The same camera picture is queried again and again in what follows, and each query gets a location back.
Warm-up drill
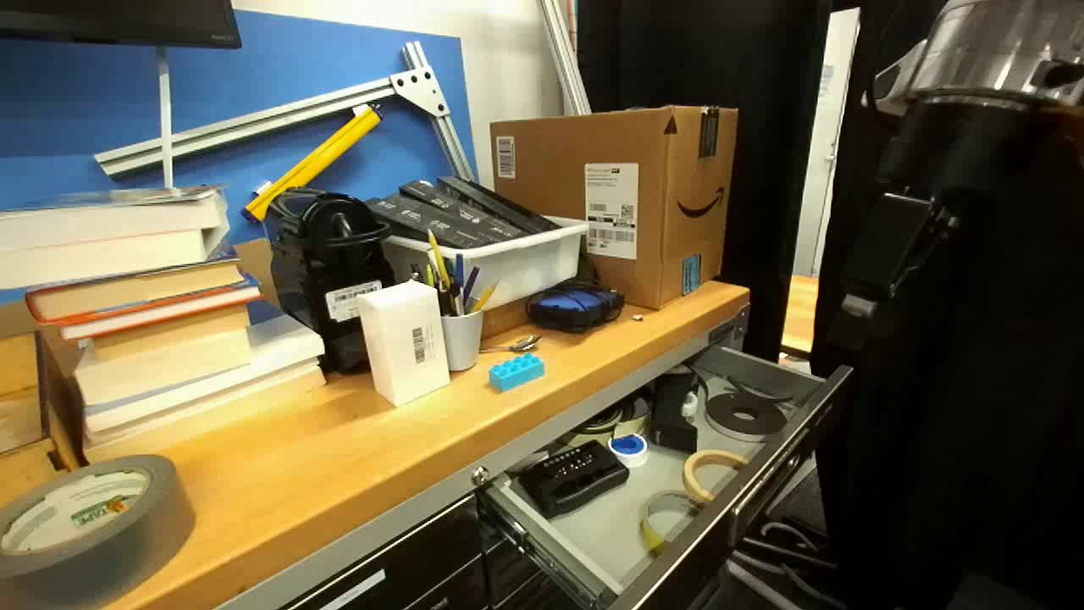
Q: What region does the blue lego brick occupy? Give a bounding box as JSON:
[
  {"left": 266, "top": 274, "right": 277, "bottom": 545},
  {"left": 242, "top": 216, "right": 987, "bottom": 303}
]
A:
[{"left": 487, "top": 352, "right": 545, "bottom": 394}]

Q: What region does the grey metal drawer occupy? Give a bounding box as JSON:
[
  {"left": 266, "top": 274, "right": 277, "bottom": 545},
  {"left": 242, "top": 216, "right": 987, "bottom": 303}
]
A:
[{"left": 478, "top": 345, "right": 852, "bottom": 610}]

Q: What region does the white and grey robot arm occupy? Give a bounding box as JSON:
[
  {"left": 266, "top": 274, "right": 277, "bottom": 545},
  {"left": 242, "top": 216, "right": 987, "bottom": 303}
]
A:
[{"left": 812, "top": 0, "right": 1084, "bottom": 610}]

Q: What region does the black device in drawer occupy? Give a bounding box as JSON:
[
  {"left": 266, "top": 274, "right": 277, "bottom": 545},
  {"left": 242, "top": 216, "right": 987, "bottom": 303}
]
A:
[{"left": 648, "top": 374, "right": 700, "bottom": 455}]

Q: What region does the black box in drawer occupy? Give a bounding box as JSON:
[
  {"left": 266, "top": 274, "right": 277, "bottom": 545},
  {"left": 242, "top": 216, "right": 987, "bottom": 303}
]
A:
[{"left": 519, "top": 439, "right": 629, "bottom": 519}]

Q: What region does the blue and black pouch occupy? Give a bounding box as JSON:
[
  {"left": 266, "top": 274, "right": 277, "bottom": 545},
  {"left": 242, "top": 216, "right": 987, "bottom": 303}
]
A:
[{"left": 529, "top": 288, "right": 625, "bottom": 332}]

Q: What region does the white plastic bin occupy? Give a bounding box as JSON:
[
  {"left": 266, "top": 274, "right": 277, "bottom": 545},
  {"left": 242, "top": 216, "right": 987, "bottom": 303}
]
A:
[{"left": 382, "top": 216, "right": 587, "bottom": 310}]

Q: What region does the white pen cup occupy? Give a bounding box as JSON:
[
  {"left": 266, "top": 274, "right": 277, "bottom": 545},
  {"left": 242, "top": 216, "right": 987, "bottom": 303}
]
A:
[{"left": 444, "top": 310, "right": 486, "bottom": 374}]

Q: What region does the white rectangular box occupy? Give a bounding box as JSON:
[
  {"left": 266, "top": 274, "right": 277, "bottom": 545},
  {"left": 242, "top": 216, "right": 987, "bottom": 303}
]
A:
[{"left": 359, "top": 281, "right": 450, "bottom": 408}]

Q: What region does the brown cardboard shipping box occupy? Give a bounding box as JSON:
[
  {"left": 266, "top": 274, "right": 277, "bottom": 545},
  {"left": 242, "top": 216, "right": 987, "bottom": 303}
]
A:
[{"left": 491, "top": 105, "right": 738, "bottom": 308}]

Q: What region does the blue white tape roll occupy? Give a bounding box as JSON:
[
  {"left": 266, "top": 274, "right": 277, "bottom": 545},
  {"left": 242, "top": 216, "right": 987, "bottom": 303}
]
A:
[{"left": 608, "top": 432, "right": 648, "bottom": 467}]

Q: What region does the black tape roll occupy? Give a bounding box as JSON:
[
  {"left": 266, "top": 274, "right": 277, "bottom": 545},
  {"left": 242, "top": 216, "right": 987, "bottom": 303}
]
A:
[{"left": 705, "top": 394, "right": 787, "bottom": 437}]

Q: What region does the beige tape roll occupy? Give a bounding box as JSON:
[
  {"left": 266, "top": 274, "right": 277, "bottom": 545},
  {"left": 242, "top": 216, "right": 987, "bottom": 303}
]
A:
[{"left": 680, "top": 451, "right": 744, "bottom": 506}]

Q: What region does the yellow level tool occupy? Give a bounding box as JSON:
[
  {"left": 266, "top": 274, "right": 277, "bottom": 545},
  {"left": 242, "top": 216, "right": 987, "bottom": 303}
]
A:
[{"left": 243, "top": 105, "right": 379, "bottom": 221}]

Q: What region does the stack of books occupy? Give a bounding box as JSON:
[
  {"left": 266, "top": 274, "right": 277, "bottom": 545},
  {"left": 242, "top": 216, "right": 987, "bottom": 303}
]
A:
[{"left": 0, "top": 187, "right": 326, "bottom": 439}]

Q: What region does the black monitor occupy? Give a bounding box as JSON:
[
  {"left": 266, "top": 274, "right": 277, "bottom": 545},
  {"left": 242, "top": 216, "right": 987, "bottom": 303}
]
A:
[{"left": 0, "top": 0, "right": 242, "bottom": 46}]

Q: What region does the aluminium extrusion frame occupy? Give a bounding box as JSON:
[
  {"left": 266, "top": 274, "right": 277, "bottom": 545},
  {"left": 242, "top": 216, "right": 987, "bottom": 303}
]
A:
[{"left": 96, "top": 40, "right": 476, "bottom": 179}]

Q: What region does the grey duct tape roll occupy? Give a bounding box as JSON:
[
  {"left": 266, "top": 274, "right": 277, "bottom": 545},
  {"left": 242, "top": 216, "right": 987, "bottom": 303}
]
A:
[{"left": 0, "top": 455, "right": 198, "bottom": 610}]

